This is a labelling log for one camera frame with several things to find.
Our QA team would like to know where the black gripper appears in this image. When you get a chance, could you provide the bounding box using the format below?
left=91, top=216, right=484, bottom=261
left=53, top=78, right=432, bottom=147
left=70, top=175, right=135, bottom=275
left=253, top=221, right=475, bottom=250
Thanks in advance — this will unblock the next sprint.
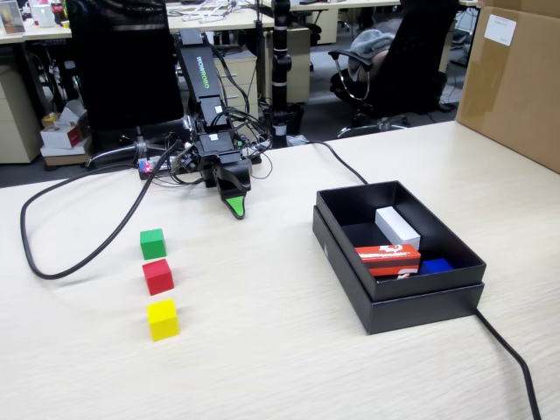
left=194, top=130, right=254, bottom=221

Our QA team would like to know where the green wooden cube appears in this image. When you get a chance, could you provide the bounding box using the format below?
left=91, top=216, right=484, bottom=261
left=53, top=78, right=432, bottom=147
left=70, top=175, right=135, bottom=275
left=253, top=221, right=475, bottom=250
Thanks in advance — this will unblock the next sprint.
left=139, top=227, right=168, bottom=261

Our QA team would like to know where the red wooden cube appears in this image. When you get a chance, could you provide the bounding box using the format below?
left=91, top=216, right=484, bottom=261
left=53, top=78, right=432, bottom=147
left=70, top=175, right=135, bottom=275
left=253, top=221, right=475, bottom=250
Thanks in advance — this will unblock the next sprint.
left=142, top=258, right=176, bottom=297

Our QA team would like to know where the yellow wooden cube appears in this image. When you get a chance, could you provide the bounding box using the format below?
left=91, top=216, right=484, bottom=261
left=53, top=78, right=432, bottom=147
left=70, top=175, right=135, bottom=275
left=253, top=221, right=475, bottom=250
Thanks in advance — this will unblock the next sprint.
left=146, top=298, right=181, bottom=342

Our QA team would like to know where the white rectangular box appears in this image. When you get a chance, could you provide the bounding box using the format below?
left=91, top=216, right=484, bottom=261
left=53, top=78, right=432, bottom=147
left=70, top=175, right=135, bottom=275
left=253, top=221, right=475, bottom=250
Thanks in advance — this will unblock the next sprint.
left=374, top=206, right=422, bottom=249

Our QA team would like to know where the black open box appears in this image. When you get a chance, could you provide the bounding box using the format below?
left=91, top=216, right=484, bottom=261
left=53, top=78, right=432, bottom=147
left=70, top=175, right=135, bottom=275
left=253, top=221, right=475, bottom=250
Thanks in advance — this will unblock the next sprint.
left=311, top=205, right=486, bottom=336

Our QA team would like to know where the black cardboard box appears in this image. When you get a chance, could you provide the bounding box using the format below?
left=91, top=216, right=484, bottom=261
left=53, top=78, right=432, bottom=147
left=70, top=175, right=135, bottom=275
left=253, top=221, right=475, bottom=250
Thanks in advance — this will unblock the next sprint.
left=314, top=179, right=487, bottom=303

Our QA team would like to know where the large brown cardboard box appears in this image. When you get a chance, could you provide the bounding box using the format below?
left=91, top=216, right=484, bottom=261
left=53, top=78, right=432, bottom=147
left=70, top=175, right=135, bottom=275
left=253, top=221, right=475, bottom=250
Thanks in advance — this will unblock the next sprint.
left=454, top=0, right=560, bottom=174

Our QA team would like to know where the beige under-desk cabinet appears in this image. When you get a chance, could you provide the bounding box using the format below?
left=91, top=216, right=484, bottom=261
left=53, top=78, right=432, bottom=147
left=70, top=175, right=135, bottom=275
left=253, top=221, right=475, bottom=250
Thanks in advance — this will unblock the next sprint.
left=218, top=55, right=259, bottom=120

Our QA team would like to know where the black segmented pole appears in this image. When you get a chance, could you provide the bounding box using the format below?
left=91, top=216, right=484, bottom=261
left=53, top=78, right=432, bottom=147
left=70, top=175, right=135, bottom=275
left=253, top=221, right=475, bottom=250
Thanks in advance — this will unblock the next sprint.
left=262, top=0, right=305, bottom=149

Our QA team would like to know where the red printed carton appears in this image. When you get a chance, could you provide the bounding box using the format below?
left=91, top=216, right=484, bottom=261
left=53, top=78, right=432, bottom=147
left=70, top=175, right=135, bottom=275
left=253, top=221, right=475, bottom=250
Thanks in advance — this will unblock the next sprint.
left=353, top=243, right=422, bottom=280

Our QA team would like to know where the black mesh office chair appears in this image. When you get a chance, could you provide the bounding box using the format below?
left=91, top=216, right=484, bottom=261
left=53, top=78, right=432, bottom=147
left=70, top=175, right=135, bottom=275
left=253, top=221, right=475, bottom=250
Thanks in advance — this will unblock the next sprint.
left=65, top=0, right=185, bottom=170

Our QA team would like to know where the white folding stand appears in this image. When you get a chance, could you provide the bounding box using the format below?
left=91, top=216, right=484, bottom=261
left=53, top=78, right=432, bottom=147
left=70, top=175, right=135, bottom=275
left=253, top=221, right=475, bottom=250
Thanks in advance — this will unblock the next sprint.
left=181, top=2, right=229, bottom=24

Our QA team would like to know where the white and red carton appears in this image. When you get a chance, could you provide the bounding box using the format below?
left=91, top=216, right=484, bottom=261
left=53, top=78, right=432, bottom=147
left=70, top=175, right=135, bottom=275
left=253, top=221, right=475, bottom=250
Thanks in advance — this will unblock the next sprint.
left=39, top=99, right=94, bottom=167

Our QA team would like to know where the grey cloth bundle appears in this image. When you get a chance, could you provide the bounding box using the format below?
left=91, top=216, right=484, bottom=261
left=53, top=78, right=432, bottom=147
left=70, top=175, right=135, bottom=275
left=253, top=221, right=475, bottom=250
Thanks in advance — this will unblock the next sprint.
left=349, top=17, right=404, bottom=70

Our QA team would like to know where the blue block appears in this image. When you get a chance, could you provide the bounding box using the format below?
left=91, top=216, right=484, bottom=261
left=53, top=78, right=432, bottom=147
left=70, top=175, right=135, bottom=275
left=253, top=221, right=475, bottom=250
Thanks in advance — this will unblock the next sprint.
left=419, top=257, right=454, bottom=277

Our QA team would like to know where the black chair with chrome arms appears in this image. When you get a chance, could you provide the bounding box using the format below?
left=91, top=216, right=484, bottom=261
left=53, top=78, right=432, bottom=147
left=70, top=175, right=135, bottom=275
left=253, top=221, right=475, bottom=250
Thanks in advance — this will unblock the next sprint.
left=327, top=0, right=460, bottom=139

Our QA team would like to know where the beige drawer cabinet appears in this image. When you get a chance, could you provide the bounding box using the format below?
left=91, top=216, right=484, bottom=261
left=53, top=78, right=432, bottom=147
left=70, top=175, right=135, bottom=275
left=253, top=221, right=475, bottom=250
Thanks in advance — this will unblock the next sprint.
left=0, top=65, right=44, bottom=165

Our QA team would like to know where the white mug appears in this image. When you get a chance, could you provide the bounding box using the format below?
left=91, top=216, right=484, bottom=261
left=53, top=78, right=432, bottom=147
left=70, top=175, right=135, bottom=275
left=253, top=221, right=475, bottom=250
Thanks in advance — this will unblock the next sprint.
left=32, top=3, right=54, bottom=28

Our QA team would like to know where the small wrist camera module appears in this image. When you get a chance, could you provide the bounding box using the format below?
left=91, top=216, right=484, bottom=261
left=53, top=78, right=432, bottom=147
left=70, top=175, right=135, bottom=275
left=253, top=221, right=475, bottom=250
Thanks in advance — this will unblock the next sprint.
left=172, top=148, right=201, bottom=177

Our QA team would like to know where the thin black wire bundle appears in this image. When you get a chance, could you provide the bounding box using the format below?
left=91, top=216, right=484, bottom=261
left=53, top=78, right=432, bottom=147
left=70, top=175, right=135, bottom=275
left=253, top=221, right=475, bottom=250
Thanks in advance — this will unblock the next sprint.
left=209, top=43, right=275, bottom=181

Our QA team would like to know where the thick black cable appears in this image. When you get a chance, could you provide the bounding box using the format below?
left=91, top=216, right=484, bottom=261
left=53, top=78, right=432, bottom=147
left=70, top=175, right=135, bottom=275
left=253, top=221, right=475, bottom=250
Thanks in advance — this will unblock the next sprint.
left=19, top=140, right=184, bottom=280
left=279, top=140, right=543, bottom=420

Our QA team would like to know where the small picture frame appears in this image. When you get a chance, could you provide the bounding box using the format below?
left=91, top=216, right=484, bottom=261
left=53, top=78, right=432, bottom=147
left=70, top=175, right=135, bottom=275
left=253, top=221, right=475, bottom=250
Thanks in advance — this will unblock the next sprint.
left=0, top=0, right=25, bottom=35

